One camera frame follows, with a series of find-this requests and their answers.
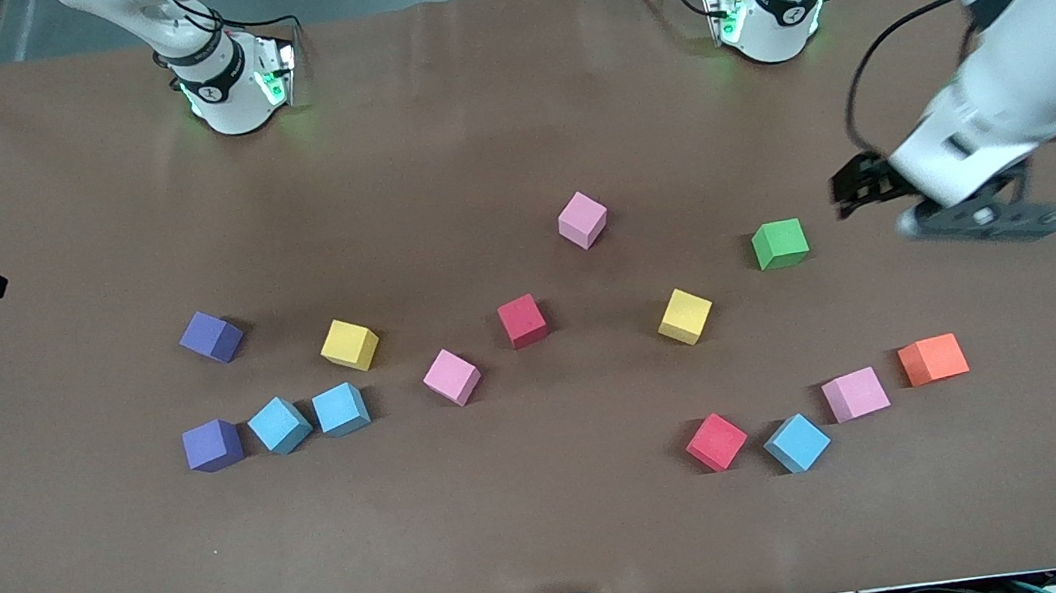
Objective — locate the pink foam block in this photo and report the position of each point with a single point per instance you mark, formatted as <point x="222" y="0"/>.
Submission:
<point x="856" y="395"/>
<point x="582" y="220"/>
<point x="451" y="377"/>

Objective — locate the green foam block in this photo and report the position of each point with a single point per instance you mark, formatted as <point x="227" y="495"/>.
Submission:
<point x="780" y="244"/>

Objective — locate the brown table mat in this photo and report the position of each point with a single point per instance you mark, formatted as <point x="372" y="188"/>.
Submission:
<point x="557" y="535"/>

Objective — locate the purple foam block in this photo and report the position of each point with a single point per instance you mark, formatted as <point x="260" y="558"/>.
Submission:
<point x="211" y="337"/>
<point x="213" y="446"/>

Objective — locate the bright red foam block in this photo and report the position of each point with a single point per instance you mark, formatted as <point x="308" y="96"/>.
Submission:
<point x="716" y="443"/>

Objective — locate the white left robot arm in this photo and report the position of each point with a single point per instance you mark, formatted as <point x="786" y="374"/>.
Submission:
<point x="1054" y="71"/>

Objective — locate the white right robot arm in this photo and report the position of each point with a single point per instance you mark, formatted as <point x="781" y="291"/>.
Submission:
<point x="238" y="105"/>

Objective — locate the dark red foam block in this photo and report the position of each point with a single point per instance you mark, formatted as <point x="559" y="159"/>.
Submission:
<point x="522" y="321"/>

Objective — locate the blue foam block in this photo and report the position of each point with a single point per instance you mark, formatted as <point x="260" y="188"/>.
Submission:
<point x="797" y="443"/>
<point x="341" y="409"/>
<point x="280" y="426"/>

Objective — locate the yellow foam block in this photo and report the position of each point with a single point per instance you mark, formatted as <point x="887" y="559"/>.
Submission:
<point x="685" y="316"/>
<point x="350" y="346"/>

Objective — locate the orange foam block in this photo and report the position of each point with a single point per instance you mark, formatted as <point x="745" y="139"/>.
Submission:
<point x="933" y="360"/>

